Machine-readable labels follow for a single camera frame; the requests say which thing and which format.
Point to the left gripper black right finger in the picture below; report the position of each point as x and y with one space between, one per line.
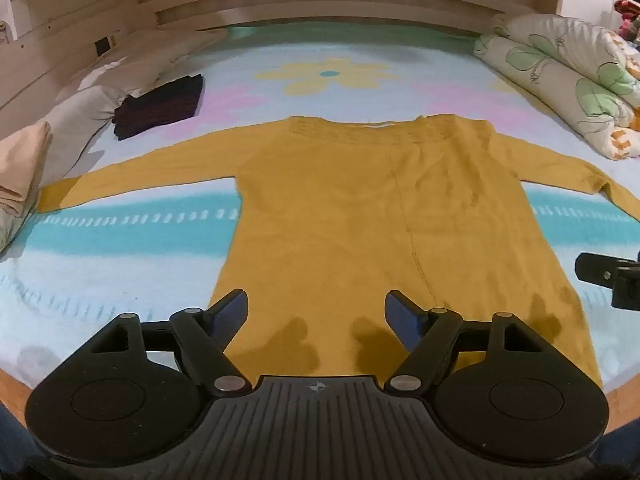
428 336

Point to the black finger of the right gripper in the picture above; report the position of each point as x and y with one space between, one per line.
605 271

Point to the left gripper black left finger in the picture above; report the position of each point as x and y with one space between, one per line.
203 335

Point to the mustard yellow knit sweater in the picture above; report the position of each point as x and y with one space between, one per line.
335 216

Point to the floral bed sheet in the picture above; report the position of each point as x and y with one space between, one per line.
158 251

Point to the floral rolled duvet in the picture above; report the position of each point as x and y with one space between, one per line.
585 73

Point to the dark folded striped garment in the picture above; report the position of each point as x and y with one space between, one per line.
169 103

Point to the grey white pillow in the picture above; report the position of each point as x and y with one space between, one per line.
88 102

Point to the beige folded cloth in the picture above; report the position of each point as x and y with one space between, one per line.
22 158

